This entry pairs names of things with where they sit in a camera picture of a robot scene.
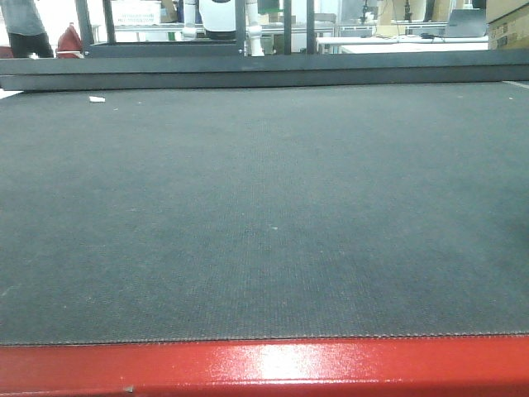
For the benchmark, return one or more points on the dark grey woven mat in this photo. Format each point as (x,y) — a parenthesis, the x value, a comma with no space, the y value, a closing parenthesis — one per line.
(171,215)

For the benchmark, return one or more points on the red bag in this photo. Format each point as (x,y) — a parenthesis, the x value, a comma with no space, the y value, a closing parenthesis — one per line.
(70,44)

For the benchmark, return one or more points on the grey laptop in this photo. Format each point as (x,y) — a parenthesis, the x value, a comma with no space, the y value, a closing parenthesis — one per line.
(466,23)

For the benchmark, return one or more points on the black metal frame stand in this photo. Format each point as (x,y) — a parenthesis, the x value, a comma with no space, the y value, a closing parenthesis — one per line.
(144,29)

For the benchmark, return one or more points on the person in grey shirt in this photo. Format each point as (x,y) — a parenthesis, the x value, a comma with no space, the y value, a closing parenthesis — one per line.
(26,33)

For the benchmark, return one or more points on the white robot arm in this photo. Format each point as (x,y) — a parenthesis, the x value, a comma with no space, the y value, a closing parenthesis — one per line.
(253,28)

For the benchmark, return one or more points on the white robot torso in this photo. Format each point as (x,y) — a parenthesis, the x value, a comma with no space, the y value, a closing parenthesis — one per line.
(219,19)

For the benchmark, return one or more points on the white lab table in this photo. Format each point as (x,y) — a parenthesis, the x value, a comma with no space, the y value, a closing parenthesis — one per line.
(398,44)

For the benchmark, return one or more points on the red metal front rail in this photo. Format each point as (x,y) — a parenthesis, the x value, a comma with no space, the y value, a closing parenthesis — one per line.
(413,366)

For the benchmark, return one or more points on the brown cardboard box right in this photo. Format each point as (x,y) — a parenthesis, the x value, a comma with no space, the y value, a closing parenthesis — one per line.
(507,24)

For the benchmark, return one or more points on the dark grey back board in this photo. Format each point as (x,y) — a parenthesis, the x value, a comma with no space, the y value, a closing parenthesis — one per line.
(276,71)

